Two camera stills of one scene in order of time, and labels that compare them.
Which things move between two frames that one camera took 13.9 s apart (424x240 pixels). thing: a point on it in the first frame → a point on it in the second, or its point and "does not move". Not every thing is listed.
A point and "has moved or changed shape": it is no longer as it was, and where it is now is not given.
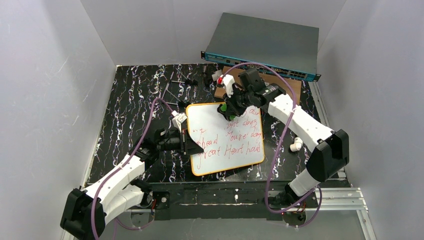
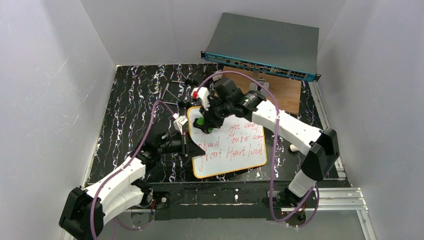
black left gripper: (182, 141) does not move
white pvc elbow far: (217, 74) does not move
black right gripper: (234, 102) → (210, 115)
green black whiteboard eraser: (222, 109) has moved or changed shape
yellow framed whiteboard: (227, 144) does not move
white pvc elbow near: (297, 145) does not move
